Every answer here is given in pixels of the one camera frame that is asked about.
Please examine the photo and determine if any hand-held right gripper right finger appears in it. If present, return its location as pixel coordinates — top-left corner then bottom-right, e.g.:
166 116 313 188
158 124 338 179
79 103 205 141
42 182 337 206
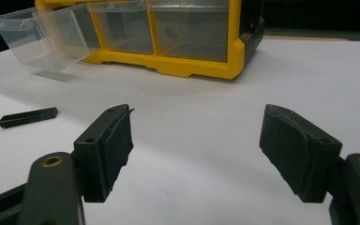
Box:
259 103 343 203

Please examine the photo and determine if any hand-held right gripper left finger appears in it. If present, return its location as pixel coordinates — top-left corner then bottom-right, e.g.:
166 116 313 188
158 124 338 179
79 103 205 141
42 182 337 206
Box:
73 103 135 203

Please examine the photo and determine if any small black bar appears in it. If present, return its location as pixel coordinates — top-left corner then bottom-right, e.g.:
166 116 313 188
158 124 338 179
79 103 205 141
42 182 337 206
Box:
0 106 59 129

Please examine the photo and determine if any clear plastic drawer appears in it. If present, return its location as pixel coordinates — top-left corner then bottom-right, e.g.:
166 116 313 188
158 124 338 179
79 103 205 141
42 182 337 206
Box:
0 3 101 72
145 0 231 64

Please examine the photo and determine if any yellow drawer organizer cabinet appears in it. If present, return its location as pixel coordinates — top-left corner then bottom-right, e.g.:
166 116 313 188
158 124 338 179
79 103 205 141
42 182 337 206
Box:
35 0 266 81

